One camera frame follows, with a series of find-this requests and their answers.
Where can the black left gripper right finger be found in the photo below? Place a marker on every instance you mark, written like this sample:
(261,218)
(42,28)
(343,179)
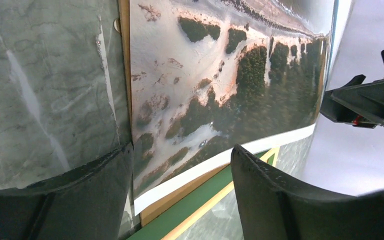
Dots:
(274,205)

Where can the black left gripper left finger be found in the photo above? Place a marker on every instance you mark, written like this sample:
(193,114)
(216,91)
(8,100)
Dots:
(85,203)

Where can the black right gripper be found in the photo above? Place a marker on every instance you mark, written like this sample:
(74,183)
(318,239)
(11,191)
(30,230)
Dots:
(356,103)

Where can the landscape photo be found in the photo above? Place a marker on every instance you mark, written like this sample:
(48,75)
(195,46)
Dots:
(209,74)

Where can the brown fibreboard backing board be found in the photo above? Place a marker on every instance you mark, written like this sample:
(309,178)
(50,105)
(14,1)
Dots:
(125,49)

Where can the light wooden picture frame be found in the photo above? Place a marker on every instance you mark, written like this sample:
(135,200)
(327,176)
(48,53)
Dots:
(199,204)

